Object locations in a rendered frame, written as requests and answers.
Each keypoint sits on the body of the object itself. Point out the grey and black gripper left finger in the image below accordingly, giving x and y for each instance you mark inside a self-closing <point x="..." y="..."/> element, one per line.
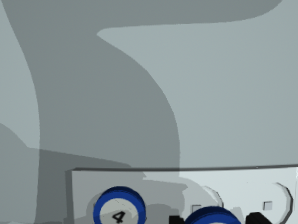
<point x="175" y="219"/>

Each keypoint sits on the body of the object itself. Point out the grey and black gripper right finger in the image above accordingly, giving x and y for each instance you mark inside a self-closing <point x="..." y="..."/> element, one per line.
<point x="256" y="218"/>

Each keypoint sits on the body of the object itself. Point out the blue screw cap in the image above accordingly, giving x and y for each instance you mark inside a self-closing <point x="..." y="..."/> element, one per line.
<point x="119" y="205"/>
<point x="212" y="215"/>

